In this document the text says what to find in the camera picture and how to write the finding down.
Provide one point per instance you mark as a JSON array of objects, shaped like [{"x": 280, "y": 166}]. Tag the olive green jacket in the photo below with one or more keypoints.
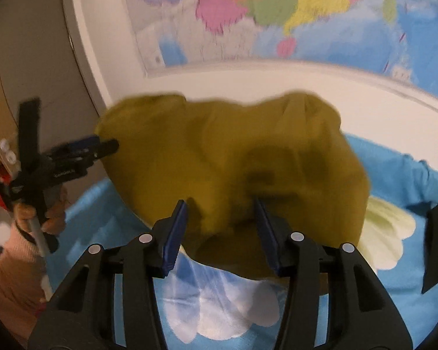
[{"x": 204, "y": 160}]

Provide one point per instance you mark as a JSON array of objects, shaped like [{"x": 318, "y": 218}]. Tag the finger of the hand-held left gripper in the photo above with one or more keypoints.
[
  {"x": 107, "y": 147},
  {"x": 82, "y": 144}
]

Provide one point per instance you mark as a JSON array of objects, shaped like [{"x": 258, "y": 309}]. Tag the colourful wall map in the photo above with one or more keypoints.
[{"x": 277, "y": 7}]

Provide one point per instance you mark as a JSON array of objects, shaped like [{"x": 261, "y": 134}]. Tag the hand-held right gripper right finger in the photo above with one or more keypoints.
[{"x": 268, "y": 233}]

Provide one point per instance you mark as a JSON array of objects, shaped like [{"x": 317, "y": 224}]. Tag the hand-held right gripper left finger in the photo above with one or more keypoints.
[{"x": 175, "y": 233}]

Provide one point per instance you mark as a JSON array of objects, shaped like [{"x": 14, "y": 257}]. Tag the blue flower print bedsheet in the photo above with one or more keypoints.
[{"x": 387, "y": 189}]

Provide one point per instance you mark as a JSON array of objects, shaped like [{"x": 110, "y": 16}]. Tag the grey door panel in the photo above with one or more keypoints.
[{"x": 40, "y": 43}]

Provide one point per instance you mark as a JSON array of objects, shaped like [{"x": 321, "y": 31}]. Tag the person's left hand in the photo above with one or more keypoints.
[{"x": 54, "y": 211}]

